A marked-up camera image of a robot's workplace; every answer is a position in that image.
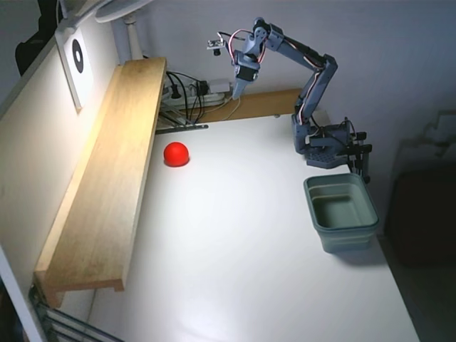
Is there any white furniture side panel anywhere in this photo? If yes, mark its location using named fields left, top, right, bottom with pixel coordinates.
left=0, top=21, right=122, bottom=342

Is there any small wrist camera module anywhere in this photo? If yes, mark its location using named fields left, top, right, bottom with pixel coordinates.
left=206, top=37, right=226, bottom=56

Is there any long light wooden shelf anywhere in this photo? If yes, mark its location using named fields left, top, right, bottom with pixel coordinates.
left=33, top=56, right=168, bottom=309

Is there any small white box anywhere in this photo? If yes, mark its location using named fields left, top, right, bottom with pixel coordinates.
left=311, top=109, right=333, bottom=126

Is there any white wall fixture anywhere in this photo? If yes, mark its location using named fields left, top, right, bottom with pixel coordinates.
left=420, top=110, right=456, bottom=157

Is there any white desk lamp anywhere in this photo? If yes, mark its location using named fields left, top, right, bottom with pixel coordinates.
left=58, top=0, right=154, bottom=61

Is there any aluminium frame rail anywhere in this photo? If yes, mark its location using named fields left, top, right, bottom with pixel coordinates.
left=155, top=110, right=209, bottom=135

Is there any wooden back board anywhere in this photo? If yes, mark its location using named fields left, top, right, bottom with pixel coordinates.
left=199, top=88, right=307, bottom=124

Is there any white power strip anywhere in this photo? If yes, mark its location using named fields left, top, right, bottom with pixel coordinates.
left=167, top=88, right=236, bottom=107

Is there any blue-grey gripper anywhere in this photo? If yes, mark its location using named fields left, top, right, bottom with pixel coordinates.
left=231, top=36, right=267, bottom=101

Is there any white canvas with black ring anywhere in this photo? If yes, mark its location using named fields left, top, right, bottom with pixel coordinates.
left=55, top=26, right=95, bottom=115

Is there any grey collapsible container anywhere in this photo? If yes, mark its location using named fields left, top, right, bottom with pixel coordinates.
left=303, top=173, right=380, bottom=254

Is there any red ball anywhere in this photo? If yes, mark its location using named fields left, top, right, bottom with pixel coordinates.
left=163, top=141, right=191, bottom=167

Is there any white power adapter box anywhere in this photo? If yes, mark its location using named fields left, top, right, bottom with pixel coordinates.
left=208, top=78, right=231, bottom=92

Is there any metal shelf support frame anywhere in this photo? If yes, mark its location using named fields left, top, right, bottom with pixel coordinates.
left=28, top=284, right=118, bottom=342

